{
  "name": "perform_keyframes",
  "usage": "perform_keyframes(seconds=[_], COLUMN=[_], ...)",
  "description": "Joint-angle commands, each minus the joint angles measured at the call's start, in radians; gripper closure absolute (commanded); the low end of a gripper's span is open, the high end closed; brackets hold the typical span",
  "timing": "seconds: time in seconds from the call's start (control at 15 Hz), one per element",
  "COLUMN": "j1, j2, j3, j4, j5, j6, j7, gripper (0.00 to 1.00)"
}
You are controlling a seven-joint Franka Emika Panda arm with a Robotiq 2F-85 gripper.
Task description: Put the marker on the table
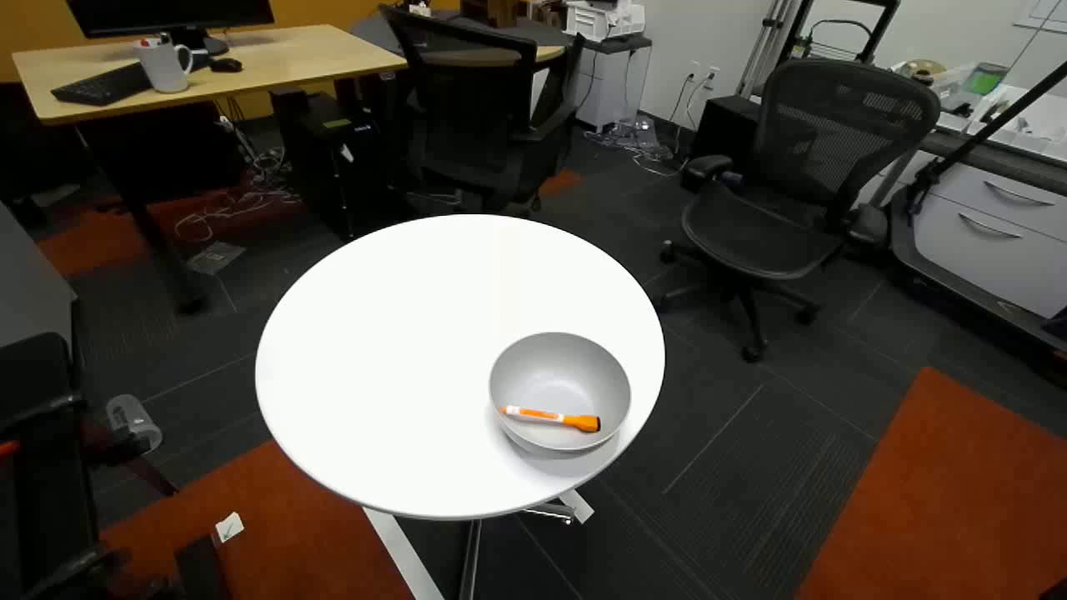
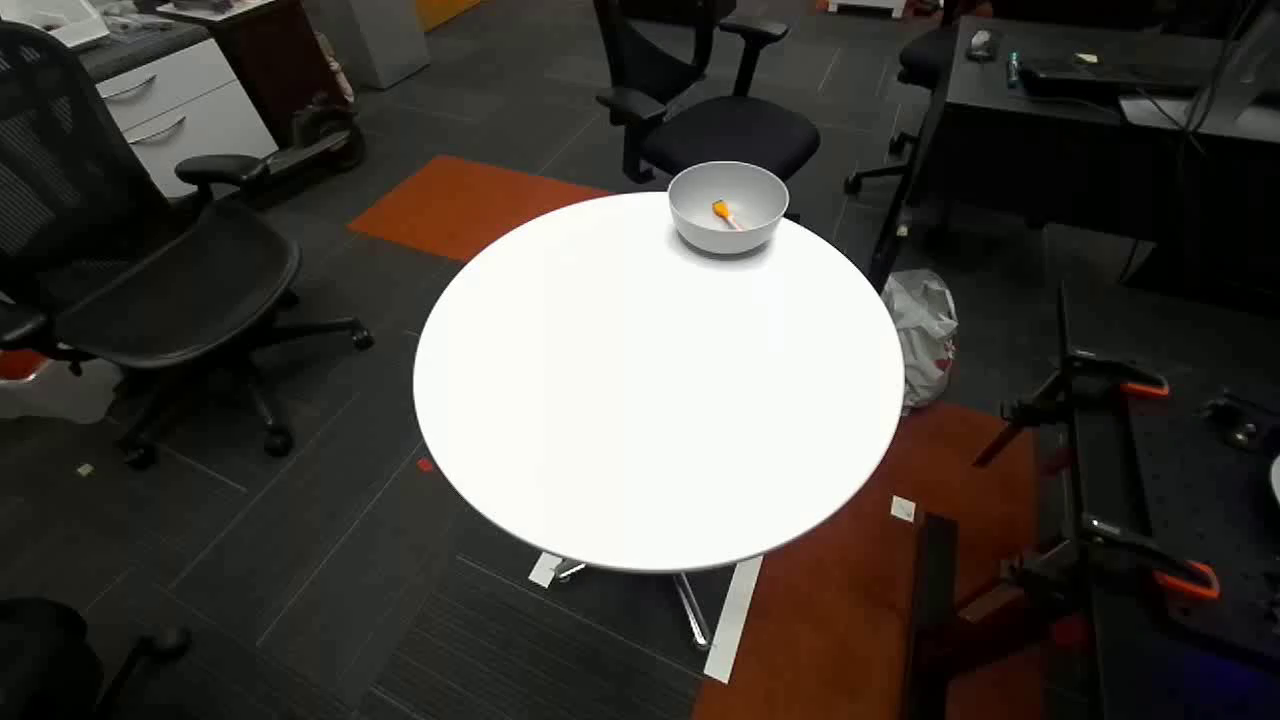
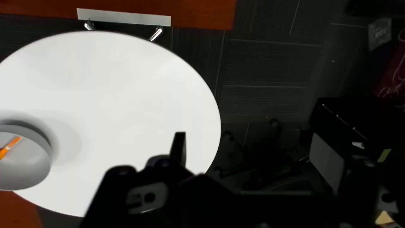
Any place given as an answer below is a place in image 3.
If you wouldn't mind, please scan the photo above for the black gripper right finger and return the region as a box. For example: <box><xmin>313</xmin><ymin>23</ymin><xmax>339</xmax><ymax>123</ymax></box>
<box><xmin>168</xmin><ymin>130</ymin><xmax>187</xmax><ymax>168</ymax></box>

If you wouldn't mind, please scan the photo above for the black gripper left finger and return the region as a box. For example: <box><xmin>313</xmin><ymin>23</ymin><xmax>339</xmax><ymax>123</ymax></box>
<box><xmin>82</xmin><ymin>164</ymin><xmax>141</xmax><ymax>228</ymax></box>

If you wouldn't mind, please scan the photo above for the orange carrot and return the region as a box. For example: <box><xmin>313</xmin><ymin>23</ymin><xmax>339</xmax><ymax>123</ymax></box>
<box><xmin>0</xmin><ymin>134</ymin><xmax>25</xmax><ymax>161</ymax></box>

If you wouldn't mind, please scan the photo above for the grey round bowl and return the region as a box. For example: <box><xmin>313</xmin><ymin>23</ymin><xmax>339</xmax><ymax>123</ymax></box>
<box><xmin>0</xmin><ymin>119</ymin><xmax>54</xmax><ymax>192</ymax></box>

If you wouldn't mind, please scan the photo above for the white metal table base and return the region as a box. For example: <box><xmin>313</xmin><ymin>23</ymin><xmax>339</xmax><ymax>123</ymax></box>
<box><xmin>74</xmin><ymin>6</ymin><xmax>173</xmax><ymax>43</ymax></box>

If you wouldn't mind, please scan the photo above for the black equipment case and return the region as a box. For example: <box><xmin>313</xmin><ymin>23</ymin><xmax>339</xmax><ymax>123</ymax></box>
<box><xmin>308</xmin><ymin>96</ymin><xmax>405</xmax><ymax>200</ymax></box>

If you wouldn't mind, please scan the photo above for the red bag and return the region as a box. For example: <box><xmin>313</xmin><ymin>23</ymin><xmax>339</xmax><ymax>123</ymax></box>
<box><xmin>372</xmin><ymin>29</ymin><xmax>405</xmax><ymax>100</ymax></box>

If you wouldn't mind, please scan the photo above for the white label sign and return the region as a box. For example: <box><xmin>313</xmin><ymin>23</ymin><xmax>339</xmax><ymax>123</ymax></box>
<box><xmin>367</xmin><ymin>16</ymin><xmax>393</xmax><ymax>50</ymax></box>

